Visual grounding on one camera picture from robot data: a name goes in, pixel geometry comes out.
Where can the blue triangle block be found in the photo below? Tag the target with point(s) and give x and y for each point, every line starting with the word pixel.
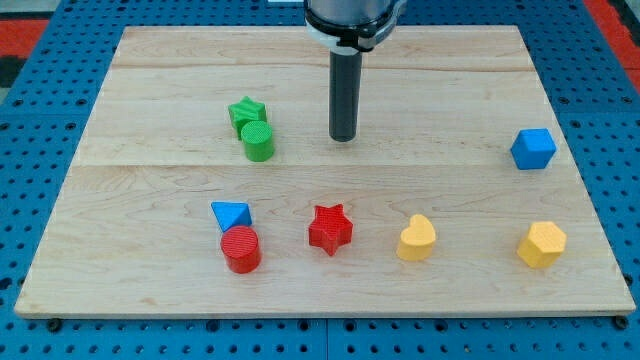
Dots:
pixel 231 214

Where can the red star block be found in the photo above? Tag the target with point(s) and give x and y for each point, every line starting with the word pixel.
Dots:
pixel 330 229

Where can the green cylinder block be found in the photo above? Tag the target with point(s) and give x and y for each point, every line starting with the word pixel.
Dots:
pixel 257 138

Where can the green star block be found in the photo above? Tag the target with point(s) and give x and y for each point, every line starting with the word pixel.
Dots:
pixel 245 111

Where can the red cylinder block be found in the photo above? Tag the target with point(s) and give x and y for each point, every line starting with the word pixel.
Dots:
pixel 241 249

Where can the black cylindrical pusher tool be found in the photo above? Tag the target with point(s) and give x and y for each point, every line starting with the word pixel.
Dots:
pixel 344 88

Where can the wooden board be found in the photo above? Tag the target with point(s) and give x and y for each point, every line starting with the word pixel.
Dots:
pixel 133 236

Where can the yellow heart block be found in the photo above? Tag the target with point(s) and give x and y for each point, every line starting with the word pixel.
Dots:
pixel 417 240

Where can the blue cube block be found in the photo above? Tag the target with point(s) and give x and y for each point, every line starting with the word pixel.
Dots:
pixel 533 148

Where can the yellow hexagon block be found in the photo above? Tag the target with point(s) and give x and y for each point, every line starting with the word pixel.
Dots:
pixel 543 243

